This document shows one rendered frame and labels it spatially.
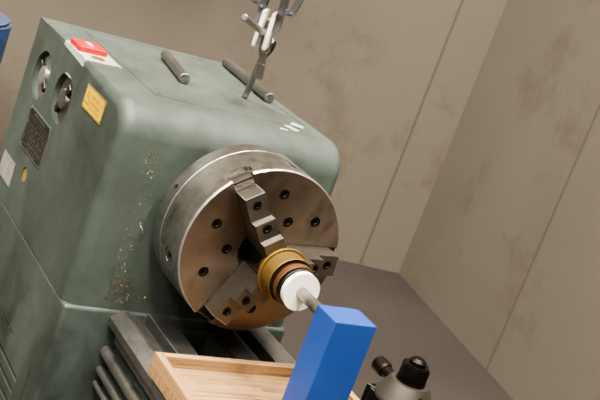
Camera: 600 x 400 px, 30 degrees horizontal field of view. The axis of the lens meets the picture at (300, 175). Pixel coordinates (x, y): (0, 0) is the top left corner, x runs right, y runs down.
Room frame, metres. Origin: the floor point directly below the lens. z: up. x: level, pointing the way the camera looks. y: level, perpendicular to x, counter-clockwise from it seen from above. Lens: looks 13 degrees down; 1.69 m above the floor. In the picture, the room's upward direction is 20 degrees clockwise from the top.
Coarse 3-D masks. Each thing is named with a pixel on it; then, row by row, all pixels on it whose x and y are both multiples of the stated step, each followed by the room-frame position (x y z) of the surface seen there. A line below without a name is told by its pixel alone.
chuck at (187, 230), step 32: (224, 160) 1.90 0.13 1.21; (256, 160) 1.90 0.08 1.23; (288, 160) 1.98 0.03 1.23; (192, 192) 1.85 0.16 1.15; (224, 192) 1.83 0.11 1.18; (288, 192) 1.90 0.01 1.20; (320, 192) 1.93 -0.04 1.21; (192, 224) 1.81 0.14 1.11; (224, 224) 1.84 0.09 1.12; (288, 224) 1.91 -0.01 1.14; (320, 224) 1.94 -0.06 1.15; (192, 256) 1.82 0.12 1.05; (224, 256) 1.85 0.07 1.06; (256, 256) 1.96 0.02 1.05; (192, 288) 1.83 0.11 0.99; (256, 320) 1.91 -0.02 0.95
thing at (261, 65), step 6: (270, 18) 2.06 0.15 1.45; (264, 36) 2.05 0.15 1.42; (270, 42) 2.06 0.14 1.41; (270, 48) 2.06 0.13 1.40; (264, 54) 2.06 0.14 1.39; (258, 60) 2.06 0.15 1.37; (264, 60) 2.06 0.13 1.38; (258, 66) 2.06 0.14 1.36; (264, 66) 2.06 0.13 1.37; (258, 72) 2.06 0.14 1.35; (258, 78) 2.06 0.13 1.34
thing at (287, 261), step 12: (276, 252) 1.80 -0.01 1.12; (288, 252) 1.81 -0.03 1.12; (264, 264) 1.79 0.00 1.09; (276, 264) 1.78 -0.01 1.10; (288, 264) 1.78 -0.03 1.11; (300, 264) 1.78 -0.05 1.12; (264, 276) 1.78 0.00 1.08; (276, 276) 1.77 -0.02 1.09; (288, 276) 1.75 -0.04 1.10; (264, 288) 1.79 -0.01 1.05; (276, 288) 1.76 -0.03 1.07; (276, 300) 1.78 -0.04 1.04
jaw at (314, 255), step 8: (296, 248) 1.91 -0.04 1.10; (304, 248) 1.92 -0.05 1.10; (312, 248) 1.93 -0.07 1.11; (320, 248) 1.94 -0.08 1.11; (328, 248) 1.96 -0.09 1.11; (304, 256) 1.88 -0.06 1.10; (312, 256) 1.89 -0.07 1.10; (320, 256) 1.91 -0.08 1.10; (328, 256) 1.92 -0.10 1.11; (336, 256) 1.93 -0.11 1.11; (312, 264) 1.85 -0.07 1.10; (320, 264) 1.89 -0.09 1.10; (328, 264) 1.93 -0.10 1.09; (336, 264) 1.93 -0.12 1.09; (320, 272) 1.91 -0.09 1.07; (328, 272) 1.92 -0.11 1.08
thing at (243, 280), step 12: (240, 264) 1.87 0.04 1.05; (240, 276) 1.84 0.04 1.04; (252, 276) 1.83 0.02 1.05; (228, 288) 1.84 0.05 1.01; (240, 288) 1.82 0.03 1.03; (252, 288) 1.80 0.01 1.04; (216, 300) 1.84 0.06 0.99; (228, 300) 1.82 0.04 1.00; (240, 300) 1.81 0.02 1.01; (252, 300) 1.83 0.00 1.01; (264, 300) 1.82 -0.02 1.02; (204, 312) 1.85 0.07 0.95; (216, 312) 1.82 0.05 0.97; (228, 312) 1.83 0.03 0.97
